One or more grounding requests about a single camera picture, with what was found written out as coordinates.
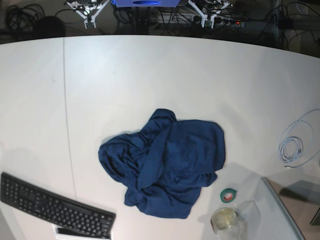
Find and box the blue box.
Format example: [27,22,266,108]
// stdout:
[112,0,180,8]

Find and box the dark blue t-shirt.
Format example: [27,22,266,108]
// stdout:
[98,109,226,219]

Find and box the black power strip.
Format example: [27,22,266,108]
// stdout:
[192,15,249,29]

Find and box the clear glass jar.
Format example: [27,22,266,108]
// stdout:
[210,207,241,240]

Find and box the coiled white cable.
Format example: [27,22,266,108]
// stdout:
[278,108,320,169]

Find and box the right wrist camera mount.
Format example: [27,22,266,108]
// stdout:
[64,0,111,29]

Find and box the black computer keyboard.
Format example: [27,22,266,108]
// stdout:
[0,172,116,239]

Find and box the green electrical tape roll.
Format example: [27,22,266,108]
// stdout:
[220,188,237,203]

